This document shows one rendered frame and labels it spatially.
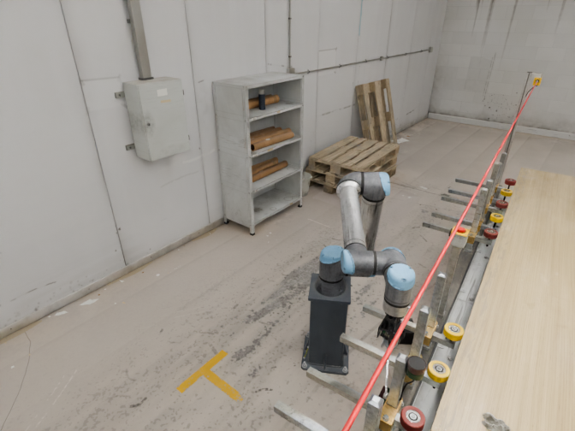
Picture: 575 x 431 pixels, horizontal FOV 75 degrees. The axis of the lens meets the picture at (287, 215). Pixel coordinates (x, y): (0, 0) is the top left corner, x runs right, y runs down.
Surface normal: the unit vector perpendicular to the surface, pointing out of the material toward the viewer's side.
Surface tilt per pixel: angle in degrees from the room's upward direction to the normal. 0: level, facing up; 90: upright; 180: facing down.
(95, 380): 0
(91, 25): 90
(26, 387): 0
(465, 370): 0
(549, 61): 90
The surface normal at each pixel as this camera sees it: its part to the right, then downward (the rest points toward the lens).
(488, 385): 0.00, -0.88
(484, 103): -0.62, 0.37
